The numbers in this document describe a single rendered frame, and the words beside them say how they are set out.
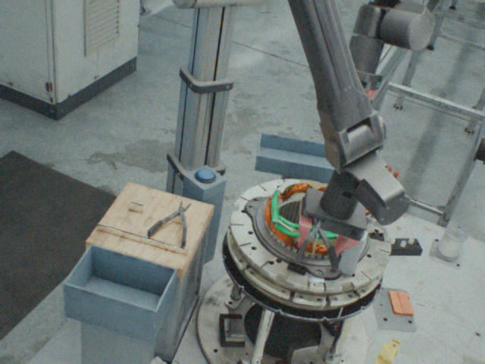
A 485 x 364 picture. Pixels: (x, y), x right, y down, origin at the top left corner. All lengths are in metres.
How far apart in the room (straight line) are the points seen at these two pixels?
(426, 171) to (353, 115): 2.78
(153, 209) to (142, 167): 1.93
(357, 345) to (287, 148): 0.50
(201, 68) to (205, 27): 0.10
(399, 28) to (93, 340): 0.76
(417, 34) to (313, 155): 0.62
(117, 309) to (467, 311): 0.92
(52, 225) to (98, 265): 1.62
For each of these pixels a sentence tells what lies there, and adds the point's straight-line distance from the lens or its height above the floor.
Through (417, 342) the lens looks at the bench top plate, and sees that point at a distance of 1.52.
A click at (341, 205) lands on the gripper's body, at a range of 0.96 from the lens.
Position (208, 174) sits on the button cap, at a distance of 1.37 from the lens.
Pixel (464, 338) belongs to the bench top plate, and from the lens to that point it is 1.58.
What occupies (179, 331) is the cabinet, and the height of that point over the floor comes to 0.81.
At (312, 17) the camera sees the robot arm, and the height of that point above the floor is 1.58.
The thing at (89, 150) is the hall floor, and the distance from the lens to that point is 3.26.
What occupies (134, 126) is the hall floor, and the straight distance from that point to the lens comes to 3.47.
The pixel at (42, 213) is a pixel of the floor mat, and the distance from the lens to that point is 2.85.
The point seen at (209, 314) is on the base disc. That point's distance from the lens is 1.40.
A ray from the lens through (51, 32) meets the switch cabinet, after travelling 3.27.
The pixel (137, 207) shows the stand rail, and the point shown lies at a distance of 1.21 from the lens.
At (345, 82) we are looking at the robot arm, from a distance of 0.83.
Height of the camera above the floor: 1.85
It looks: 36 degrees down
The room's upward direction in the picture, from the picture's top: 10 degrees clockwise
